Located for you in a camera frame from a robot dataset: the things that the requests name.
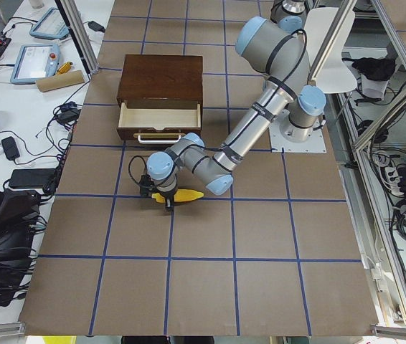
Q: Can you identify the dark wooden drawer cabinet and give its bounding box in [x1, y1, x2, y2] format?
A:
[117, 54, 203, 145]

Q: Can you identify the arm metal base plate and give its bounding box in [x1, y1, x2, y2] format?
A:
[268, 110, 326, 153]

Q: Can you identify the cardboard tube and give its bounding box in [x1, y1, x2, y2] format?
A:
[35, 70, 85, 92]

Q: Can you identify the light wood drawer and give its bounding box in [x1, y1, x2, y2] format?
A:
[117, 99, 202, 140]

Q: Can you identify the black smartphone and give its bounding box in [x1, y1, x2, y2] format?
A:
[1, 136, 20, 161]

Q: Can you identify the white plastic chair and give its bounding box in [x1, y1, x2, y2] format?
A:
[304, 7, 357, 94]

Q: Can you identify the black power adapter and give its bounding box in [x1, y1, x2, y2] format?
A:
[88, 21, 105, 33]

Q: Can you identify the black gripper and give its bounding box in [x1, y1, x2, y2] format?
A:
[152, 178, 178, 212]

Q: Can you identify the blue teach pendant tablet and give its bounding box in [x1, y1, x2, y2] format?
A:
[10, 44, 60, 85]

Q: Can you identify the gold metal cylinder tool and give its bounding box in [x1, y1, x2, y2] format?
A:
[56, 62, 72, 75]

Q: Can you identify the aluminium frame post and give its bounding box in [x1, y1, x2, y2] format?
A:
[55, 0, 99, 75]

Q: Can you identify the yellow toy corn cob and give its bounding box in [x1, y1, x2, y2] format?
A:
[151, 188, 204, 204]

